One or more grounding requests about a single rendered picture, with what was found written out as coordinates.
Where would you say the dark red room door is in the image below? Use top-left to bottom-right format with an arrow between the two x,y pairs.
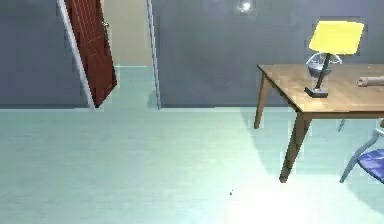
64,0 -> 119,109

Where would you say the clear glass bowl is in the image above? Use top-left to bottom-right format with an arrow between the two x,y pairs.
305,52 -> 343,79

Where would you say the wooden table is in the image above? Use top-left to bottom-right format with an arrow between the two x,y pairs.
253,63 -> 384,184

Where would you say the yellow shade table lamp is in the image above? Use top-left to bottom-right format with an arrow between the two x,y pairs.
303,20 -> 365,99

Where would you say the brown cylindrical roll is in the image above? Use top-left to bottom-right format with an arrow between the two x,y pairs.
356,75 -> 384,88

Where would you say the blue seat grey chair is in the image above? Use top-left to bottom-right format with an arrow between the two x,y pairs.
337,118 -> 384,185

